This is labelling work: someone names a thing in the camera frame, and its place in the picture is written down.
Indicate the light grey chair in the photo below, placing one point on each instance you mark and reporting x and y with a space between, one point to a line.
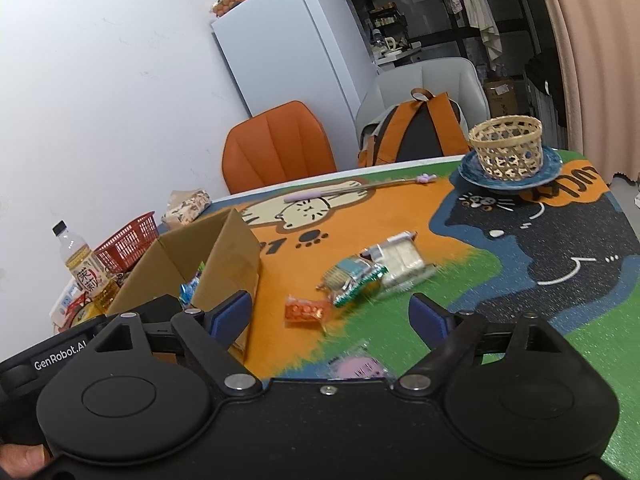
440 77

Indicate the silver green snack packet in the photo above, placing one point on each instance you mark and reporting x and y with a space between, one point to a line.
352 280

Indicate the white red snack packet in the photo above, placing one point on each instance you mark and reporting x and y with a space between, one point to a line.
65 302

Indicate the white kettle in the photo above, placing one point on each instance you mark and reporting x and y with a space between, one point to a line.
389 45

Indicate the pink snack packet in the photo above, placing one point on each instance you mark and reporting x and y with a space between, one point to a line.
357 366

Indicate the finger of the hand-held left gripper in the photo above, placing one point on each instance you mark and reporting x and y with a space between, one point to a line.
160 307

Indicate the orange chair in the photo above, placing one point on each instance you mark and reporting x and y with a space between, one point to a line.
280 145

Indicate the orange and black backpack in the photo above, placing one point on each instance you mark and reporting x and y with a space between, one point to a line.
425 130

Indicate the tray of oranges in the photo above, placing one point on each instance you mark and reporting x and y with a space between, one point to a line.
232 0

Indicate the white refrigerator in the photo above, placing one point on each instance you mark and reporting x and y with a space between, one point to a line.
300 35

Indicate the purple stick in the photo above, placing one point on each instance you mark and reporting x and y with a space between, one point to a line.
310 195

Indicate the red plastic basket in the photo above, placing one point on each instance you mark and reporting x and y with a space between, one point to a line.
127 245

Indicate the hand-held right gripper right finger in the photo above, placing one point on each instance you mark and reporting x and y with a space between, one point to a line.
427 317

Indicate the woven bamboo basket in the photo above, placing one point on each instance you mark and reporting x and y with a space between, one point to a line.
507 147

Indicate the brown cardboard carton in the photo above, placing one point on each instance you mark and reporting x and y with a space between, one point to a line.
505 97

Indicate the blue plate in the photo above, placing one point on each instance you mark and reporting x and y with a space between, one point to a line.
550 165

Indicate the white cracker packet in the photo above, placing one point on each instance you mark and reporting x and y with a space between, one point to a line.
400 257

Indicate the small orange snack packet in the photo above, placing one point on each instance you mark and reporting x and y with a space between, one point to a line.
302 311

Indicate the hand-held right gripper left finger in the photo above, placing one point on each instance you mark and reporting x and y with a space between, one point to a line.
230 315

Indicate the pink curtain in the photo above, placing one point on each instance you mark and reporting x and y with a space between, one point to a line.
590 60

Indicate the patterned tissue box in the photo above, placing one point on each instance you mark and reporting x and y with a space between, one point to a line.
187 207

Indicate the cardboard box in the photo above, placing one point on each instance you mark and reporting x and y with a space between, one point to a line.
235 250

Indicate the hanging white garment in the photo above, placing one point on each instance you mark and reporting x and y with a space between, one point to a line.
485 20

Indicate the person's left hand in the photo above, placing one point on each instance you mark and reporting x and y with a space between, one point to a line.
22 460

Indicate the cat printed table mat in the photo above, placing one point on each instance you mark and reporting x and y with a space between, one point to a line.
500 270

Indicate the blue green snack packet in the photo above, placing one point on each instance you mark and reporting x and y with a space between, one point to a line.
189 292

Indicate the tea bottle with black cap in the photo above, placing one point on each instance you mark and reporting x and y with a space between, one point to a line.
87 272

